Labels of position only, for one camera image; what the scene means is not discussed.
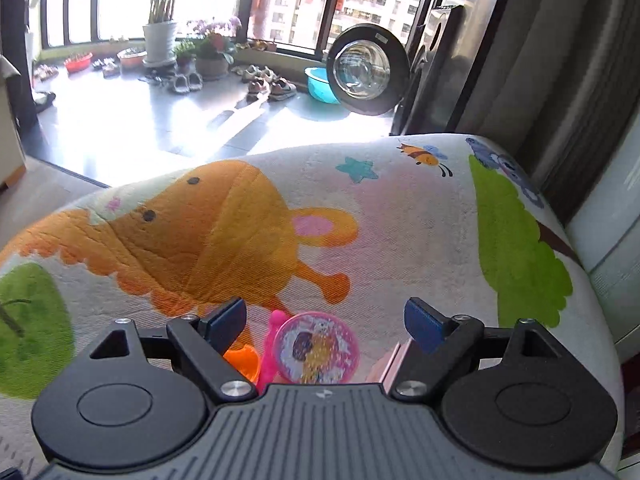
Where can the small green potted plant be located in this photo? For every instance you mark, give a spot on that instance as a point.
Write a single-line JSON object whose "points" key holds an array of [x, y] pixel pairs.
{"points": [[184, 55]]}

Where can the red plastic basin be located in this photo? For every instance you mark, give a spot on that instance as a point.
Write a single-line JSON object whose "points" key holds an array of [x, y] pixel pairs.
{"points": [[78, 62]]}

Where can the grey washing machine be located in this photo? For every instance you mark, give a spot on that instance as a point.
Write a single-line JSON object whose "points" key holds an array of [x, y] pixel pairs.
{"points": [[432, 70]]}

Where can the white standing appliance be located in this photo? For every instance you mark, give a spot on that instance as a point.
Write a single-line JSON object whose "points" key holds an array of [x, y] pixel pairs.
{"points": [[607, 230]]}

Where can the blue plastic basin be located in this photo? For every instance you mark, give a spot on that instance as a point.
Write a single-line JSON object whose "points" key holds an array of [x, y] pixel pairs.
{"points": [[320, 87]]}

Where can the grey sneaker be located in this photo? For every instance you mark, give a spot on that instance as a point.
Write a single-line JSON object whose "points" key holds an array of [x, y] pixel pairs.
{"points": [[283, 90], [258, 88]]}

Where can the pink flowering potted plant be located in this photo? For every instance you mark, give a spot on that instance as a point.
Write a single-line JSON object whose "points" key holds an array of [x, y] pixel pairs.
{"points": [[214, 52]]}

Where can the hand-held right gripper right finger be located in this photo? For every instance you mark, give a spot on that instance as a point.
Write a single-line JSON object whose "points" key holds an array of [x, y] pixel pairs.
{"points": [[424, 326]]}

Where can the pink cardboard box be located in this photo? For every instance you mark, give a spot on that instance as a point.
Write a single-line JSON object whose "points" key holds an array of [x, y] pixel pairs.
{"points": [[393, 367]]}

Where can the black window frame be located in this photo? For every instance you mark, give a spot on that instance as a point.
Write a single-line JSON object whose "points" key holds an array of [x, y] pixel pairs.
{"points": [[325, 10]]}

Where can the round washing machine door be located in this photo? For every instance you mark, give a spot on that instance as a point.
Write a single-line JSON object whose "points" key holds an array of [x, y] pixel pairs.
{"points": [[364, 70]]}

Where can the grey curtain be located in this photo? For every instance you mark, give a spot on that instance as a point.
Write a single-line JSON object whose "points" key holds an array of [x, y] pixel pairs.
{"points": [[565, 75]]}

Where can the printed cartoon play mat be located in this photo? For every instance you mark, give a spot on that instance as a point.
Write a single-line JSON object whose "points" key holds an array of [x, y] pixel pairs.
{"points": [[400, 235]]}

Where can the pink plastic stick toy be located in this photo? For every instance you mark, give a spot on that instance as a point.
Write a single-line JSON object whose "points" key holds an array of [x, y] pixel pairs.
{"points": [[273, 346]]}

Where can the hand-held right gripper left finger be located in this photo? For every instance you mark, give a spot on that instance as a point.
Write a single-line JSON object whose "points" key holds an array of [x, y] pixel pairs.
{"points": [[226, 324]]}

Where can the orange plastic toy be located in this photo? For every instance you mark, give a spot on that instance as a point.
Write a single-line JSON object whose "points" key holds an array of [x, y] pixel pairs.
{"points": [[243, 363]]}

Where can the pink round glitter toy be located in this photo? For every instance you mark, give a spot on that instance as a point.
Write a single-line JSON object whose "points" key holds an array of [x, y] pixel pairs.
{"points": [[318, 348]]}

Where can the tall plant in white pot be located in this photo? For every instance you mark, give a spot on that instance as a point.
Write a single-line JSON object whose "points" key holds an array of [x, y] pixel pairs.
{"points": [[160, 35]]}

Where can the beige sandal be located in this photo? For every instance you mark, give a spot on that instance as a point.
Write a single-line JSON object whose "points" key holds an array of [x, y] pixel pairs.
{"points": [[195, 80], [179, 82]]}

